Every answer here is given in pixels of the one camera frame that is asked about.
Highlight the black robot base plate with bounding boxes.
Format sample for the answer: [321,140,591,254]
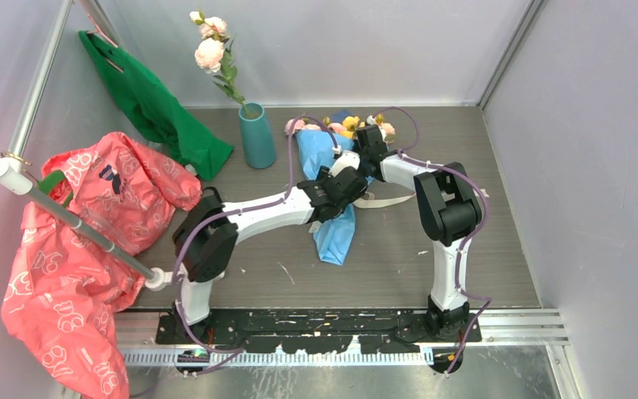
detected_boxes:
[156,308,483,357]

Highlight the pink printed raincoat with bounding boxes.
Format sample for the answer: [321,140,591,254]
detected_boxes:
[1,132,202,398]

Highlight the silver metal frame pole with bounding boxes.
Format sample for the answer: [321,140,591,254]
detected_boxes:
[5,0,72,159]

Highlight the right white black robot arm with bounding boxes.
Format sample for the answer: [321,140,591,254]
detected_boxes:
[355,125,483,342]

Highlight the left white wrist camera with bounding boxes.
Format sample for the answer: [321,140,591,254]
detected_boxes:
[329,150,361,177]

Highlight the blue paper bouquet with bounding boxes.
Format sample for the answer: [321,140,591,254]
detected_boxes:
[283,109,397,267]

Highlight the pink rose stem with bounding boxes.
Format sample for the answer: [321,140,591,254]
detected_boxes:
[189,9,258,118]

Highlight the aluminium rail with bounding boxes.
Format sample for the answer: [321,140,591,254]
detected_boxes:
[115,308,571,367]

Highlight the cream printed ribbon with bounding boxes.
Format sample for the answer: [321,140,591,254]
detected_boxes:
[351,189,490,209]

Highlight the grey rod with white caps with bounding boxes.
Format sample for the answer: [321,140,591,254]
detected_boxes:
[0,158,173,291]

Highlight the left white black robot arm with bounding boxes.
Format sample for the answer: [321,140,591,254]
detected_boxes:
[172,167,368,343]

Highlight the teal ceramic vase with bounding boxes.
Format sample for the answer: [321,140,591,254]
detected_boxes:
[238,102,277,170]

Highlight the green cloth bag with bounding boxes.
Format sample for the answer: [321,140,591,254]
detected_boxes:
[78,31,234,180]

